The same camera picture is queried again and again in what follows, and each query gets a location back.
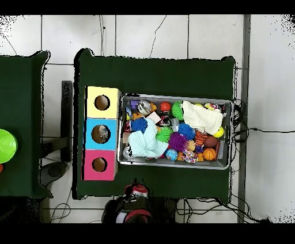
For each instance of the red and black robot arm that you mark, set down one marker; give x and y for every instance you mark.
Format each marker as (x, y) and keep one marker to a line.
(131, 212)

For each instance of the clear mesh bin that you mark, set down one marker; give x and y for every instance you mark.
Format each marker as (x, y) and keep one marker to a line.
(152, 164)

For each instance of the wooden box with three holes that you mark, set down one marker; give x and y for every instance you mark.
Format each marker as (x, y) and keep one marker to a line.
(113, 103)

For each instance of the mint green cloth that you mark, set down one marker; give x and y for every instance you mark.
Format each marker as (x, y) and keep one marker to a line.
(145, 140)

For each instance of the green spiky ball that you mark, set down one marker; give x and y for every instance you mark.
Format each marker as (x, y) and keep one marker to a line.
(177, 110)
(164, 134)

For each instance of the purple spiky ball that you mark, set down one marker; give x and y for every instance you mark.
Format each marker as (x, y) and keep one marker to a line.
(177, 142)

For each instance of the blue spiky ball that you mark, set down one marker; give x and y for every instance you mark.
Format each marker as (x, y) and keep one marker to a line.
(139, 124)
(187, 131)

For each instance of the orange mini basketball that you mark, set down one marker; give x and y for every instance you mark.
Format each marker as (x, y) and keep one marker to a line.
(209, 154)

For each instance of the tiger striped toy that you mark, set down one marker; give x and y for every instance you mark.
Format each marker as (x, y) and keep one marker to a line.
(201, 137)

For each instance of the crushed silver can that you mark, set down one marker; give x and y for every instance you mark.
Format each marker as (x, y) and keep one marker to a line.
(144, 107)

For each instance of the orange red ball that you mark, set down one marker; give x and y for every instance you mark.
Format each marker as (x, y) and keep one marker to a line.
(165, 106)

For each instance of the cream yellow cloth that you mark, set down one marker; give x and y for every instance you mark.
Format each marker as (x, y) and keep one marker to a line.
(203, 117)

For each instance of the dark green table cloth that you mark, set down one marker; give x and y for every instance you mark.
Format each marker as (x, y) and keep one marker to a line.
(156, 73)
(23, 92)

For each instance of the bright green bowl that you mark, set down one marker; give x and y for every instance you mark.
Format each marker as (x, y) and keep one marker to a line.
(7, 146)

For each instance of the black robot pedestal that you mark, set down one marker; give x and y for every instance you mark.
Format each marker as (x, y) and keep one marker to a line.
(166, 212)

